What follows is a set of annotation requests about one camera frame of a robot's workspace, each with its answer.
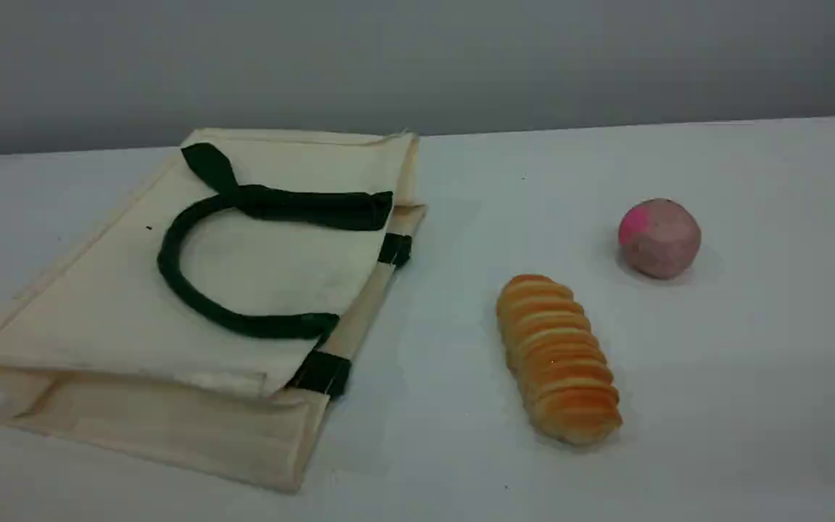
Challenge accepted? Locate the pink round peach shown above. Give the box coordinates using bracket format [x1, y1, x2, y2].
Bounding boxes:
[618, 198, 702, 281]

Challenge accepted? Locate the long ridged orange bread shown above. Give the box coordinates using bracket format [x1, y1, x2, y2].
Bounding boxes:
[495, 273, 623, 445]

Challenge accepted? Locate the cream canvas bag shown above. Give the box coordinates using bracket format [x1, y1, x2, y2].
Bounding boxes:
[0, 128, 428, 495]

